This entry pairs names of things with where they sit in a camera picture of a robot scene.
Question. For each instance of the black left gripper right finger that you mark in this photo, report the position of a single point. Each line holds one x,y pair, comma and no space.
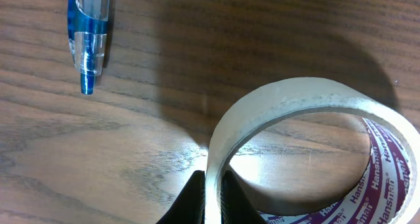
235,207

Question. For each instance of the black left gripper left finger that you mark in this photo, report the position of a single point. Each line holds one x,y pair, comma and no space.
188,207

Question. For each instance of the blue ballpoint pen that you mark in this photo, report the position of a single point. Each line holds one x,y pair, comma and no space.
87,34

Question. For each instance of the large white tape roll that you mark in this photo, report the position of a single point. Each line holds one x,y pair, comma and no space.
388,191

